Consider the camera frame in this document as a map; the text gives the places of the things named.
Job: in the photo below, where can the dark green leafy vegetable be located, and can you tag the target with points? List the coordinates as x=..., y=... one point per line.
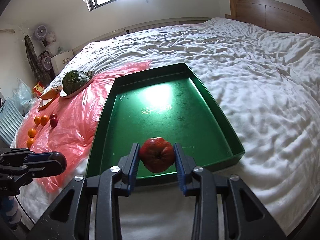
x=74, y=80

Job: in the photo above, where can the translucent blue plastic bag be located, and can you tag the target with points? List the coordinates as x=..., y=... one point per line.
x=22, y=97

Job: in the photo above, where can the plaid scarf on rack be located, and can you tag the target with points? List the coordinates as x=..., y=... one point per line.
x=39, y=72

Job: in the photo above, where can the red apple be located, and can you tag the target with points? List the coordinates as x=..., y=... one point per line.
x=53, y=122
x=53, y=116

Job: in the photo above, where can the black-rimmed white plate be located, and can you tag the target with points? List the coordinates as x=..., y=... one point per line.
x=64, y=95

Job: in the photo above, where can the white bed quilt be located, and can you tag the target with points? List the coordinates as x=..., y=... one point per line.
x=266, y=83

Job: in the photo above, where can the blue white glove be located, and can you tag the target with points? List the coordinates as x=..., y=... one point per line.
x=10, y=212

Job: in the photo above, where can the large mandarin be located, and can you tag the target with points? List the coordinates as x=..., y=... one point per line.
x=30, y=142

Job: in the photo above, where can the lower purple fan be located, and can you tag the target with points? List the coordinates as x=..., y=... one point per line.
x=46, y=63

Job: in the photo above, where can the green shallow tray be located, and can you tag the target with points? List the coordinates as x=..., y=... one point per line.
x=169, y=102

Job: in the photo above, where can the small orange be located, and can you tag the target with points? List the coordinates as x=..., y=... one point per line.
x=37, y=120

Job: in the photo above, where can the orange carrot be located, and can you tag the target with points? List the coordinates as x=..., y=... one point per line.
x=52, y=93

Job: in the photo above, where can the wooden headboard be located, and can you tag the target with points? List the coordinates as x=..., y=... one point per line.
x=273, y=15

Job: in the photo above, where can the light blue suitcase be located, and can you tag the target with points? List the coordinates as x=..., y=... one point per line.
x=10, y=121

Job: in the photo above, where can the upper purple fan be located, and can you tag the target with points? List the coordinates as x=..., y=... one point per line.
x=40, y=32

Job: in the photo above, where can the orange-rimmed oval dish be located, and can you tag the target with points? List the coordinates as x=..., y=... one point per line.
x=44, y=103

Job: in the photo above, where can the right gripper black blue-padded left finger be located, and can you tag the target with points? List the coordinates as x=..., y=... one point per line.
x=68, y=217

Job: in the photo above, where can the purple fan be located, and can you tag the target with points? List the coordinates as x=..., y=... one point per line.
x=46, y=63
x=40, y=32

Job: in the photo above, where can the mandarin orange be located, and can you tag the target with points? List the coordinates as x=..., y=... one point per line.
x=44, y=119

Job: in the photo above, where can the red yellow snack box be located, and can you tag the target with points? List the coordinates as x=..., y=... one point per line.
x=38, y=89

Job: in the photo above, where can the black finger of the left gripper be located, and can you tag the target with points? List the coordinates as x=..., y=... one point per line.
x=53, y=167

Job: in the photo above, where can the ribbed red tomato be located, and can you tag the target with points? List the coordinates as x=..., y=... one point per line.
x=157, y=154

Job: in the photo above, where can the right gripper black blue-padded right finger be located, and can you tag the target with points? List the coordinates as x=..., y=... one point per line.
x=244, y=215

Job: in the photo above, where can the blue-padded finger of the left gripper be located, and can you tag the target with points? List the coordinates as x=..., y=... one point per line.
x=23, y=155

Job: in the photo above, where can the red apple back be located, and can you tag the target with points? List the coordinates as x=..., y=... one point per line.
x=53, y=116

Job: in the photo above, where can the white cardboard box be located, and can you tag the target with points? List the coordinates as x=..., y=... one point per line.
x=60, y=60

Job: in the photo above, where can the pink plastic sheet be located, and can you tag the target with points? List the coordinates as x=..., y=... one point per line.
x=78, y=119

